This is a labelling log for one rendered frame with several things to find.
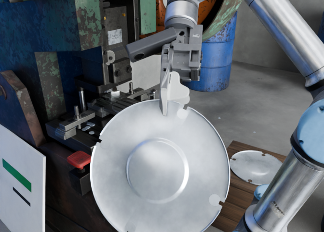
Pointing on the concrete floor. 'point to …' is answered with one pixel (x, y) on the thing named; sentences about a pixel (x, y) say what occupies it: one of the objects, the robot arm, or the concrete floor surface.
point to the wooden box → (238, 191)
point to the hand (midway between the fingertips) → (162, 110)
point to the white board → (21, 184)
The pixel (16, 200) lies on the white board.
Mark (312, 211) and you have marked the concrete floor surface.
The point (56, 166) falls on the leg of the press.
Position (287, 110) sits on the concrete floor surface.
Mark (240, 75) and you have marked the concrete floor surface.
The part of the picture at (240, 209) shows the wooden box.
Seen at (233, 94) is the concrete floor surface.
